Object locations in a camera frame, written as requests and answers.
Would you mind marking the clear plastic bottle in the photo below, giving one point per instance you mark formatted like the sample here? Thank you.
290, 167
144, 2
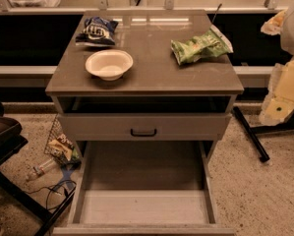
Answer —
41, 169

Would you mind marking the black stand leg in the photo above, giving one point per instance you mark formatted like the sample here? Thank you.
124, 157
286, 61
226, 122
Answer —
264, 157

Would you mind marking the closed drawer with black handle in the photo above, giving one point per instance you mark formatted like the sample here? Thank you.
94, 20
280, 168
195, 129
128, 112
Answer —
153, 127

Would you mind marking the black chair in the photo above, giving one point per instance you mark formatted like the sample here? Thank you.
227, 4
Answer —
36, 120

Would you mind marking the blue chip bag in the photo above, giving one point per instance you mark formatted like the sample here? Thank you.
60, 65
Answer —
97, 32

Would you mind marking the snack bag in basket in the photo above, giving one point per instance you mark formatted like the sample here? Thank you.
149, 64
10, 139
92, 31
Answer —
63, 150

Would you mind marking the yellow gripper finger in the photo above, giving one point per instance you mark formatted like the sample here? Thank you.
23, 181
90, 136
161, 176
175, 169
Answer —
279, 102
273, 25

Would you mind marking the green jalapeno chip bag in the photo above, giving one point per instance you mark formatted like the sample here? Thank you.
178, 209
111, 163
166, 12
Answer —
211, 44

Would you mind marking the white paper bowl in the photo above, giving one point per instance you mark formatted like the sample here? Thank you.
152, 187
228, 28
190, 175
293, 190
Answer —
109, 65

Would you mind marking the open bottom drawer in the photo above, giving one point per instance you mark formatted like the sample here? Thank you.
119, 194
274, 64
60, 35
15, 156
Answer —
143, 189

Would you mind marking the grey drawer cabinet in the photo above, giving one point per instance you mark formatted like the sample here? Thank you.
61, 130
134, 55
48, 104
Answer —
156, 83

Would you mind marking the wire basket on floor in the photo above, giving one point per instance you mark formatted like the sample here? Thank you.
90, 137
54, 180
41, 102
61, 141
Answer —
55, 131

